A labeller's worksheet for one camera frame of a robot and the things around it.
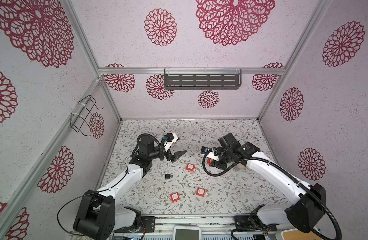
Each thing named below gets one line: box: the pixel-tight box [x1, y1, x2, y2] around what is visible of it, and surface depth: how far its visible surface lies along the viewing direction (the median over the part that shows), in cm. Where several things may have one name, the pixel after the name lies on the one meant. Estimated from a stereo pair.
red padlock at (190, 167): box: [186, 163, 195, 172], surface depth 94 cm
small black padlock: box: [165, 173, 174, 180], surface depth 92 cm
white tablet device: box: [172, 225, 202, 240], surface depth 70 cm
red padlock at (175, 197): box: [170, 192, 181, 202], surface depth 83 cm
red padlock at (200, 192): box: [196, 187, 206, 197], surface depth 85 cm
